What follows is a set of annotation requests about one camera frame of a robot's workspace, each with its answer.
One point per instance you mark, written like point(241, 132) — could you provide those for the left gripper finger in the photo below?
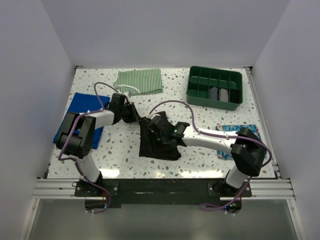
point(134, 113)
point(128, 120)

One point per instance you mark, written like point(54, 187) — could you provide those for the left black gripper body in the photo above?
point(128, 115)

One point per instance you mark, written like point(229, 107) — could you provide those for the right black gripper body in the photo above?
point(161, 137)

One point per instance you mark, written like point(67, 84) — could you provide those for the black pinstriped underwear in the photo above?
point(151, 147)

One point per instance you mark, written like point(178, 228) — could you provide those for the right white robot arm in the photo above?
point(247, 150)

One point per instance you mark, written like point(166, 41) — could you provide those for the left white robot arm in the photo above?
point(76, 135)

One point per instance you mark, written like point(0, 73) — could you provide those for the green striped underwear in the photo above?
point(140, 81)

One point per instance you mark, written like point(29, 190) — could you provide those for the blue folded underwear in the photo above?
point(82, 103)

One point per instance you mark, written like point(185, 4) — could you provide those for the rolled blue striped underwear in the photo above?
point(213, 93)

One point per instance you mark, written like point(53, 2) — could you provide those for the blue floral underwear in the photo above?
point(230, 128)

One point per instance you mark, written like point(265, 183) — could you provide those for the rolled grey striped underwear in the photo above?
point(224, 95)

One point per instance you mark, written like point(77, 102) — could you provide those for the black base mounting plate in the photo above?
point(152, 191)

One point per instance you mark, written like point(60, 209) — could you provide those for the green divided storage bin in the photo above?
point(201, 79)

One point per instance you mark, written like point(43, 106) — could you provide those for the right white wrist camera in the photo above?
point(150, 116)

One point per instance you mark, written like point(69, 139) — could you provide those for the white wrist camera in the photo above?
point(128, 94)
point(150, 116)

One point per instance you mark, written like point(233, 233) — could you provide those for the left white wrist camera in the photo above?
point(128, 94)

